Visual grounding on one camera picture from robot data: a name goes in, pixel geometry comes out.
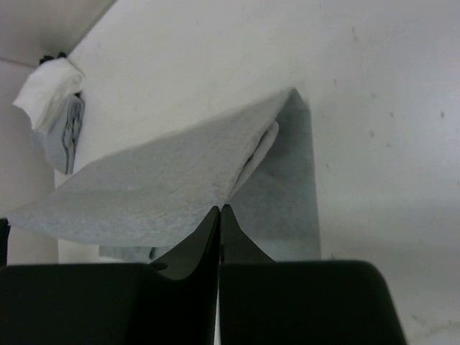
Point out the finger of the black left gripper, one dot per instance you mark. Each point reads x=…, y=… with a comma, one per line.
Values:
x=4, y=238

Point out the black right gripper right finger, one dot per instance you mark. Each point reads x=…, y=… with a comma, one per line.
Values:
x=262, y=301

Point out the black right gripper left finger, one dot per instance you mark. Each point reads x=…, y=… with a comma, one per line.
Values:
x=171, y=300

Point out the grey tank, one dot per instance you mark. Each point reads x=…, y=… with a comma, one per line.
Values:
x=139, y=203
x=60, y=140

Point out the folded grey tank top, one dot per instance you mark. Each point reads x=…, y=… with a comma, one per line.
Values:
x=60, y=140

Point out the folded white tank top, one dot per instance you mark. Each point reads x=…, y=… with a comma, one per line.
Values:
x=46, y=89

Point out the folded black tank top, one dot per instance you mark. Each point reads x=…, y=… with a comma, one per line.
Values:
x=47, y=58

